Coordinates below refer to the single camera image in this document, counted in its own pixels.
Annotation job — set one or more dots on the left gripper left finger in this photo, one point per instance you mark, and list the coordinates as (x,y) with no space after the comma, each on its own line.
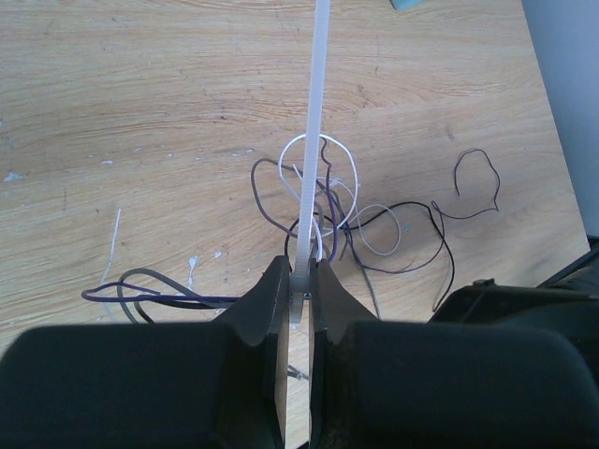
(216,384)

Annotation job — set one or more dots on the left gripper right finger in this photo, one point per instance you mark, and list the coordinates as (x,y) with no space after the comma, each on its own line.
(530,381)

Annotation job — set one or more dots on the white zip tie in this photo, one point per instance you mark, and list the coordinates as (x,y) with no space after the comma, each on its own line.
(299,281)

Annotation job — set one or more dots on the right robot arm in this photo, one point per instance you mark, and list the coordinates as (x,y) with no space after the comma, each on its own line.
(487,302)

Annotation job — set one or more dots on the blue perforated plastic basket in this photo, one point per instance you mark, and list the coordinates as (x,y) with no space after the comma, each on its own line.
(404,4)

